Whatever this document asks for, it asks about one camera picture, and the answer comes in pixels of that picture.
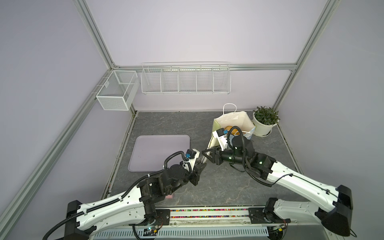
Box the round orange fake bun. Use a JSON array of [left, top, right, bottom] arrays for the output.
[[225, 126, 238, 135]]

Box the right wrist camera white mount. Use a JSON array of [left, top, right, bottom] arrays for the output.
[[210, 128, 228, 151]]

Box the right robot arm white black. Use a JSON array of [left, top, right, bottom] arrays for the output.
[[202, 136, 356, 237]]

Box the lavender cutting mat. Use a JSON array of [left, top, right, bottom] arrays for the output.
[[128, 135, 191, 172]]

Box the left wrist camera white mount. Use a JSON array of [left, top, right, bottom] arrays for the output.
[[183, 149, 200, 173]]

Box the white wire shelf basket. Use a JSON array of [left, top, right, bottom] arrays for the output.
[[141, 62, 232, 95]]

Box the paper bag with landscape print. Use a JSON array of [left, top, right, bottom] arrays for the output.
[[212, 103, 256, 140]]

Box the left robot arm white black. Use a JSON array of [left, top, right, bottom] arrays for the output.
[[43, 164, 207, 240]]

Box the white mesh box basket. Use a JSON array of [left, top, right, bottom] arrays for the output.
[[96, 70, 140, 111]]

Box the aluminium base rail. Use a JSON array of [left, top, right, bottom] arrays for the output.
[[80, 204, 337, 230]]

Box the potted green plant white pot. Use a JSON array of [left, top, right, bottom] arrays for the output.
[[252, 106, 280, 137]]

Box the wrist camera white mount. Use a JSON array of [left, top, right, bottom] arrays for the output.
[[183, 149, 200, 173], [210, 128, 228, 151]]

